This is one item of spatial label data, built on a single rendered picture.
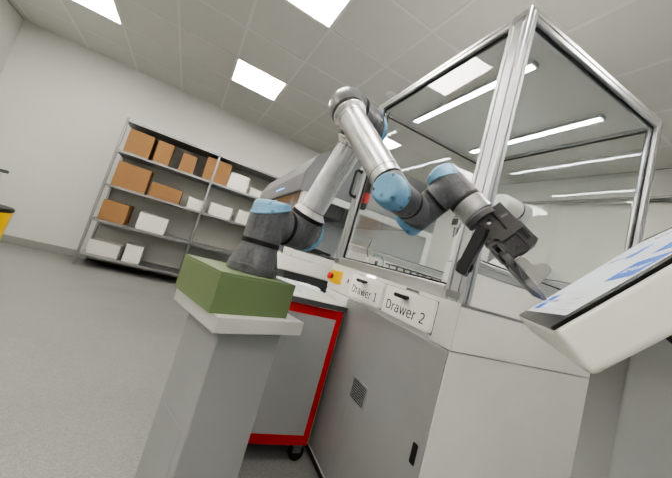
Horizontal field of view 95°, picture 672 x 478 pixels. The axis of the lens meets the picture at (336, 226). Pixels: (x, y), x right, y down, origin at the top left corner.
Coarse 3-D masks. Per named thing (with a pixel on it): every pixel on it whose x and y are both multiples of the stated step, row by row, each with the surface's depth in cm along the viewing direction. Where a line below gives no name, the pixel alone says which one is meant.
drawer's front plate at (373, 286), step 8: (352, 280) 157; (368, 280) 143; (376, 280) 140; (360, 288) 147; (368, 288) 141; (376, 288) 135; (384, 288) 131; (360, 296) 145; (368, 296) 139; (376, 296) 133; (376, 304) 131
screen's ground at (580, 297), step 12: (648, 252) 41; (660, 252) 34; (564, 288) 68; (588, 288) 42; (600, 288) 35; (552, 300) 57; (564, 300) 45; (576, 300) 37; (588, 300) 32; (552, 312) 40; (564, 312) 34
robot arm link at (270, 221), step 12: (264, 204) 90; (276, 204) 91; (288, 204) 95; (252, 216) 91; (264, 216) 90; (276, 216) 91; (288, 216) 95; (252, 228) 90; (264, 228) 89; (276, 228) 91; (288, 228) 95; (264, 240) 89; (276, 240) 92; (288, 240) 97
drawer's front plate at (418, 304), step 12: (396, 288) 122; (384, 300) 127; (396, 300) 120; (408, 300) 114; (420, 300) 108; (432, 300) 103; (396, 312) 118; (408, 312) 112; (420, 312) 106; (432, 312) 102; (420, 324) 105; (432, 324) 102
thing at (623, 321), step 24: (624, 288) 28; (648, 288) 27; (528, 312) 64; (576, 312) 29; (600, 312) 28; (624, 312) 28; (648, 312) 27; (552, 336) 33; (576, 336) 29; (600, 336) 28; (624, 336) 27; (648, 336) 27; (576, 360) 29; (600, 360) 28
